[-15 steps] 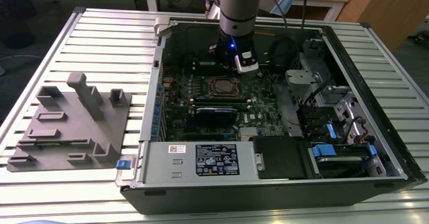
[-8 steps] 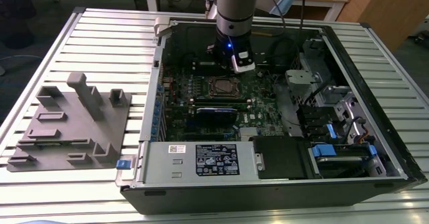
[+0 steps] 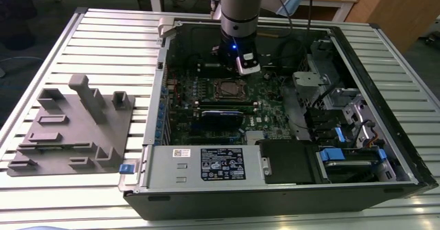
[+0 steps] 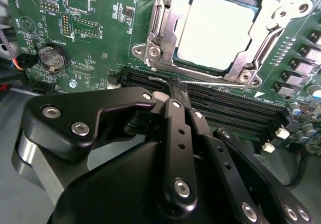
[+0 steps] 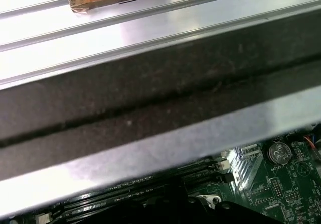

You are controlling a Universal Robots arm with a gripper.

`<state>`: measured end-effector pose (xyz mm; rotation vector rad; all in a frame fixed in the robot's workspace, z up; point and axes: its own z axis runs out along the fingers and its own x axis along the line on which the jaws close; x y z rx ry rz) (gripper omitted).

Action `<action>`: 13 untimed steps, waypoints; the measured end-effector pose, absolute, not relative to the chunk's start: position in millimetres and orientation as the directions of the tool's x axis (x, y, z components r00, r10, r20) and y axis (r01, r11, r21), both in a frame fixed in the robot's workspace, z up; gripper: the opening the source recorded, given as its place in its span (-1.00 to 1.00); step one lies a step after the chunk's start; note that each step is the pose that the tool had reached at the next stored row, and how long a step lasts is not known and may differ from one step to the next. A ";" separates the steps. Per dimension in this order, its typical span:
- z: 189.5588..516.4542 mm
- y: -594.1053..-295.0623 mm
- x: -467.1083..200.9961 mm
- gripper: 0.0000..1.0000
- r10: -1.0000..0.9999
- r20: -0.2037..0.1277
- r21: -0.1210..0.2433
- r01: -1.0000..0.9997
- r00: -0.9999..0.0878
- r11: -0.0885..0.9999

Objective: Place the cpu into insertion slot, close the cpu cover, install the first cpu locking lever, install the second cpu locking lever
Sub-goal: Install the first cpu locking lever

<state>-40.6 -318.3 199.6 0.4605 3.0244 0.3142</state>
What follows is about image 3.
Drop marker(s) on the green motherboard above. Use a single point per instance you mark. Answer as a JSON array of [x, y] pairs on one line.
[[271, 123]]

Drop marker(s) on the silver metal bracket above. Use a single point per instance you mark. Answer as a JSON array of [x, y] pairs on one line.
[[307, 79]]

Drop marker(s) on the black hard disk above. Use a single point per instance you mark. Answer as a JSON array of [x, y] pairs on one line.
[[347, 172]]

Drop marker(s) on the grey office chair base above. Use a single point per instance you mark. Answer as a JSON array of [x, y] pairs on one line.
[[434, 34]]

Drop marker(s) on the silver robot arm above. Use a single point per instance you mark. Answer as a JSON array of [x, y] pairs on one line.
[[239, 8]]

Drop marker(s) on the black graphics card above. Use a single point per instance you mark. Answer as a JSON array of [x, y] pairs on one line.
[[222, 121]]

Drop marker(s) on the CPU socket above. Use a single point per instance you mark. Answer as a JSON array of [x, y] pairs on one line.
[[215, 97]]

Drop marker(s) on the black RAM slot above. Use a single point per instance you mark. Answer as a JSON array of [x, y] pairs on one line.
[[210, 100], [210, 110], [210, 103], [210, 106]]

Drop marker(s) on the black PC case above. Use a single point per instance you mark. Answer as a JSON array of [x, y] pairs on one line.
[[240, 209]]

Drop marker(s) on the silver CPU green edge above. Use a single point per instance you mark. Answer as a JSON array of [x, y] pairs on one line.
[[228, 88]]

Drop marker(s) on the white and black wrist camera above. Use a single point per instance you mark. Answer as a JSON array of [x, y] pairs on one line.
[[248, 63]]

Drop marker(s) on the wooden cabinet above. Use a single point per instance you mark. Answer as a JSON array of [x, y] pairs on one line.
[[395, 8]]

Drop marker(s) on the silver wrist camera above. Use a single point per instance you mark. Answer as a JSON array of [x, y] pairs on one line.
[[216, 51]]

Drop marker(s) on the metal drive cage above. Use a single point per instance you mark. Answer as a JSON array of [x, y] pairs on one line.
[[319, 59]]

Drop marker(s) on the silver chipset heatsink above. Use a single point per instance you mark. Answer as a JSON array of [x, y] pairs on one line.
[[256, 135]]

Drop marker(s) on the silver power supply unit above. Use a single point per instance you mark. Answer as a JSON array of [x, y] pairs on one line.
[[162, 168]]

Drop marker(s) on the grey parts rack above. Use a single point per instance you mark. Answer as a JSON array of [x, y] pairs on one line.
[[86, 137]]

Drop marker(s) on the blue plastic strip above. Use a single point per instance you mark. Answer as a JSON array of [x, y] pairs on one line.
[[339, 134]]

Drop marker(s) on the blue case latch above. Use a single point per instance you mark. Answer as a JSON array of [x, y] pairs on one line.
[[127, 170]]

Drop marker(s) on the blue plastic tab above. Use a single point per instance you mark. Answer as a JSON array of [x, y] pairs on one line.
[[382, 155]]

